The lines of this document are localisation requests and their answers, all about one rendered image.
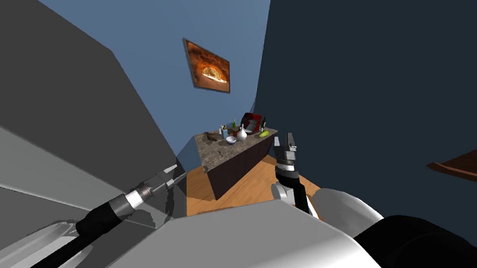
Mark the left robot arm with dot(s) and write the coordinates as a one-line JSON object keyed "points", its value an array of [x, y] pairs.
{"points": [[98, 221]]}

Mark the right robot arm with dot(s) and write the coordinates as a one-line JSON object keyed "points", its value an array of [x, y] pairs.
{"points": [[426, 263]]}

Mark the stone-topped dark counter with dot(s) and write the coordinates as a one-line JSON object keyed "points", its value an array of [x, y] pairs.
{"points": [[228, 164]]}

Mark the grey cupboard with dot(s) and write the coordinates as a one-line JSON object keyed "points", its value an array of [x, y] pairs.
{"points": [[44, 107]]}

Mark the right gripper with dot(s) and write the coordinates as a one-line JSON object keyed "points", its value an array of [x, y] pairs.
{"points": [[285, 156]]}

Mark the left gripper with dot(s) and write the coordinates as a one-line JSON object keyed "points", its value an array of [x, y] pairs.
{"points": [[161, 182]]}

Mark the orange framed wall picture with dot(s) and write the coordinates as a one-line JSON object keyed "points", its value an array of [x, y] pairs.
{"points": [[208, 67]]}

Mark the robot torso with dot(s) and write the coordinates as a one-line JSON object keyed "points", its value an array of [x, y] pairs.
{"points": [[252, 252]]}

